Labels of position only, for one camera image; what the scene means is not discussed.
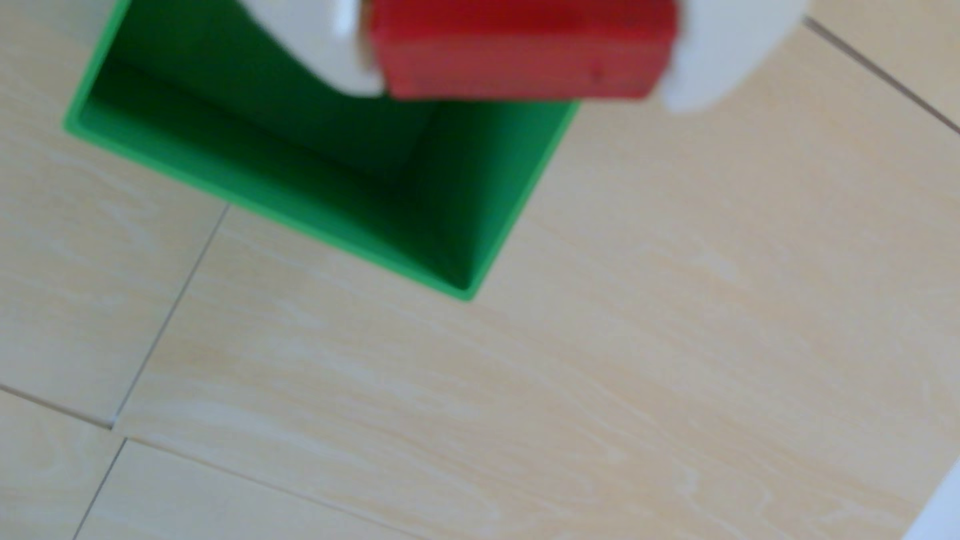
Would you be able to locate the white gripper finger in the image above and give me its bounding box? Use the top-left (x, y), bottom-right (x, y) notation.
top-left (240, 0), bottom-right (388, 99)
top-left (660, 0), bottom-right (815, 114)

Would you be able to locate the red rectangular block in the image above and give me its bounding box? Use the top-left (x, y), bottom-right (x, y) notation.
top-left (367, 0), bottom-right (681, 103)

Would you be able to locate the green open box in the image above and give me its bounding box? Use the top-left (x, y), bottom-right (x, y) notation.
top-left (63, 0), bottom-right (582, 303)

